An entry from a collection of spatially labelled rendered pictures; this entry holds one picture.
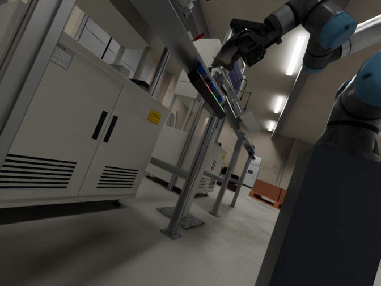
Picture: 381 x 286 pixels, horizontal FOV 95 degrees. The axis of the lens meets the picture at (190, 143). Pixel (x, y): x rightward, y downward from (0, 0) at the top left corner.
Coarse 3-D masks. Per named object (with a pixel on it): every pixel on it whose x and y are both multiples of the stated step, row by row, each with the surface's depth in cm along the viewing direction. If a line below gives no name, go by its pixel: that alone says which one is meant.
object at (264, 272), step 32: (320, 160) 45; (352, 160) 42; (288, 192) 58; (320, 192) 43; (352, 192) 41; (288, 224) 45; (320, 224) 42; (352, 224) 40; (288, 256) 43; (320, 256) 41; (352, 256) 39
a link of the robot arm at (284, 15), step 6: (282, 6) 50; (288, 6) 49; (276, 12) 50; (282, 12) 49; (288, 12) 49; (276, 18) 50; (282, 18) 50; (288, 18) 49; (294, 18) 49; (282, 24) 50; (288, 24) 50; (294, 24) 51; (282, 30) 51; (288, 30) 52
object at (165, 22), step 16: (144, 0) 39; (160, 0) 40; (144, 16) 42; (160, 16) 43; (176, 16) 45; (160, 32) 47; (176, 32) 48; (176, 48) 52; (192, 48) 55; (192, 64) 60; (208, 80) 70
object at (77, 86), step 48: (0, 48) 43; (48, 96) 53; (96, 96) 66; (144, 96) 85; (48, 144) 57; (96, 144) 71; (144, 144) 94; (0, 192) 50; (48, 192) 61; (96, 192) 78
